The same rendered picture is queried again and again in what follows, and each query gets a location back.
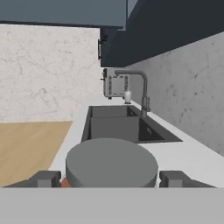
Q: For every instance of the dark blue wall cupboard run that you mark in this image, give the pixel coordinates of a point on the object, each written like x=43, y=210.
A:
x=163, y=29

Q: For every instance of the dark blue cabinet door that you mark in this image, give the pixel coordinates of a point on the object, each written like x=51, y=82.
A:
x=62, y=13

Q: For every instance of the dark grey sink basin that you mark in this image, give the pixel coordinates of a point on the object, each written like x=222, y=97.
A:
x=122, y=125

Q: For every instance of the round grey digital scale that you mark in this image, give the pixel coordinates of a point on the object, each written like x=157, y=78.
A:
x=111, y=164

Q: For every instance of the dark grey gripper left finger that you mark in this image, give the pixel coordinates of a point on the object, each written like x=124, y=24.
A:
x=46, y=178

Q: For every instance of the white soap dispenser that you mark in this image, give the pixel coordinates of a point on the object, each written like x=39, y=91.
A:
x=127, y=96

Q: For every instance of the grey sink tap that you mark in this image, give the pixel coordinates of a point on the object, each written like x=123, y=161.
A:
x=142, y=93

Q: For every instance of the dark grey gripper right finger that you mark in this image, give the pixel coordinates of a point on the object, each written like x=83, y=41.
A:
x=174, y=178

